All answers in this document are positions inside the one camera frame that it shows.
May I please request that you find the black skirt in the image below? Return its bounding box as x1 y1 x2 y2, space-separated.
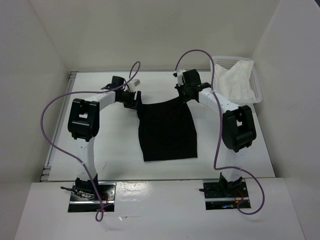
137 97 198 162

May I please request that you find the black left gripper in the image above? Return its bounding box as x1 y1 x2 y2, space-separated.
117 89 145 111

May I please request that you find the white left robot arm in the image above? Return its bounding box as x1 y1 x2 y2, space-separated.
67 76 141 200

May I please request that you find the white plastic basket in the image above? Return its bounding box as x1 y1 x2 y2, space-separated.
210 56 262 105

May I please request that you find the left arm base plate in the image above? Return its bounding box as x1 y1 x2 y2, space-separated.
60 182 117 213

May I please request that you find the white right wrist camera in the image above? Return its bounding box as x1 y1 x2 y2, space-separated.
173 69 186 85

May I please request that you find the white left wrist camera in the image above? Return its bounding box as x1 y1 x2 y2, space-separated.
127 79 141 92

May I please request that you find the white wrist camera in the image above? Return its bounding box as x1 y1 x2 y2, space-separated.
127 79 141 92
173 69 186 85

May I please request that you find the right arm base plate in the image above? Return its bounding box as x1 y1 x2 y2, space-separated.
198 180 251 211

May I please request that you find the white skirt in basket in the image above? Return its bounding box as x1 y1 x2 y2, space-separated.
213 60 256 103

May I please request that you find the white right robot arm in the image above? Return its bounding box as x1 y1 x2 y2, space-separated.
173 69 257 197

